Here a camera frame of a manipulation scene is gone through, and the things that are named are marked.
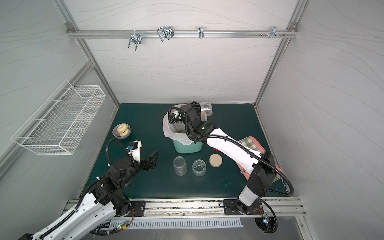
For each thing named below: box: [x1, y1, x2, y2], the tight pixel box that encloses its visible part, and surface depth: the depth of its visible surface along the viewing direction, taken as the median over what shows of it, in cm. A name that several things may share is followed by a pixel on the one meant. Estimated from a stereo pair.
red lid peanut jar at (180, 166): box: [173, 156, 187, 177], surface depth 80 cm
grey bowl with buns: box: [112, 123, 131, 140], surface depth 100 cm
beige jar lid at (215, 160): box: [209, 153, 223, 168], surface depth 91 cm
